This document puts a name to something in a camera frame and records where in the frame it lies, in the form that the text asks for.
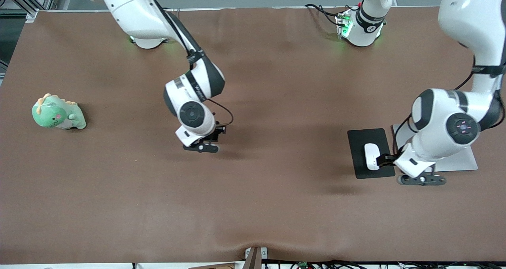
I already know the black mouse pad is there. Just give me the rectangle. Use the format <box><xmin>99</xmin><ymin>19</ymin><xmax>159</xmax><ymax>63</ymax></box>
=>
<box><xmin>347</xmin><ymin>128</ymin><xmax>396</xmax><ymax>179</ymax></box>

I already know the silver laptop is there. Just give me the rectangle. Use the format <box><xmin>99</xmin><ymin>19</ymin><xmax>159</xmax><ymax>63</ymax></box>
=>
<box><xmin>393</xmin><ymin>123</ymin><xmax>478</xmax><ymax>173</ymax></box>

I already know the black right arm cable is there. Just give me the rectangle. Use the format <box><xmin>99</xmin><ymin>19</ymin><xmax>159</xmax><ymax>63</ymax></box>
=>
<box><xmin>142</xmin><ymin>0</ymin><xmax>234</xmax><ymax>128</ymax></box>

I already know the black base cable bundle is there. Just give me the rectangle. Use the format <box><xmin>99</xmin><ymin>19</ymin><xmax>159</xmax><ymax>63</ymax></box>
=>
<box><xmin>304</xmin><ymin>3</ymin><xmax>349</xmax><ymax>27</ymax></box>

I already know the green dinosaur plush toy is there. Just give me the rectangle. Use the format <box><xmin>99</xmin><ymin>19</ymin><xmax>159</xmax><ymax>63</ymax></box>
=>
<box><xmin>32</xmin><ymin>93</ymin><xmax>87</xmax><ymax>130</ymax></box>

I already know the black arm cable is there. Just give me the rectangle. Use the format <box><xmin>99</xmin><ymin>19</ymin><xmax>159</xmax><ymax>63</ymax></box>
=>
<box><xmin>142</xmin><ymin>0</ymin><xmax>234</xmax><ymax>128</ymax></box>
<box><xmin>395</xmin><ymin>55</ymin><xmax>476</xmax><ymax>155</ymax></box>

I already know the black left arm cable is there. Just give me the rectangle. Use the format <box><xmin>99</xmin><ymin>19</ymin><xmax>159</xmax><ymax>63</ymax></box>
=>
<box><xmin>395</xmin><ymin>55</ymin><xmax>476</xmax><ymax>155</ymax></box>

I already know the white computer mouse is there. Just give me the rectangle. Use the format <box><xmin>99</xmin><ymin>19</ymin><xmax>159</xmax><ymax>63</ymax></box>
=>
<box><xmin>364</xmin><ymin>143</ymin><xmax>381</xmax><ymax>171</ymax></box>

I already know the brown table cover mat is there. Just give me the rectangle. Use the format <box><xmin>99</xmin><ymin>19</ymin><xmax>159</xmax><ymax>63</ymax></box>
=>
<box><xmin>0</xmin><ymin>6</ymin><xmax>506</xmax><ymax>264</ymax></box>

